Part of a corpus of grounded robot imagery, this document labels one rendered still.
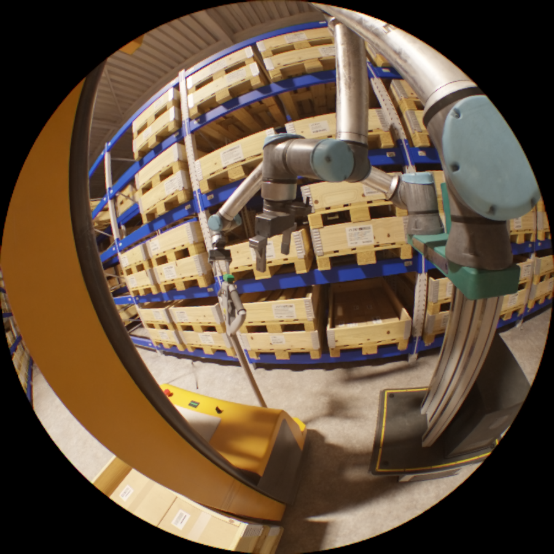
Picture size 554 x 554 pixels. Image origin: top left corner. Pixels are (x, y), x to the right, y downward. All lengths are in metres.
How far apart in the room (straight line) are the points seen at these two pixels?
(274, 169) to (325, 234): 1.09
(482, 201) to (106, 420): 0.58
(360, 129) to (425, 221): 0.50
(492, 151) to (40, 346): 0.58
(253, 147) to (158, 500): 2.34
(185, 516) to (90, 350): 0.90
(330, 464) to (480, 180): 1.67
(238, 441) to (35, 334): 0.74
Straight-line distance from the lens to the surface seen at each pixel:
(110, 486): 1.44
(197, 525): 1.06
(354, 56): 0.62
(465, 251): 0.46
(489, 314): 0.74
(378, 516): 1.63
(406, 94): 2.02
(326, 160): 0.37
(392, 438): 1.42
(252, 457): 0.80
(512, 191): 0.28
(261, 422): 0.87
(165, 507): 1.16
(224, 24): 7.01
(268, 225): 0.47
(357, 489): 1.62
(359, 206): 1.50
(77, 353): 0.34
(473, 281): 0.43
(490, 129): 0.28
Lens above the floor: 1.60
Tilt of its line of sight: 15 degrees down
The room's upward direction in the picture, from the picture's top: 13 degrees counter-clockwise
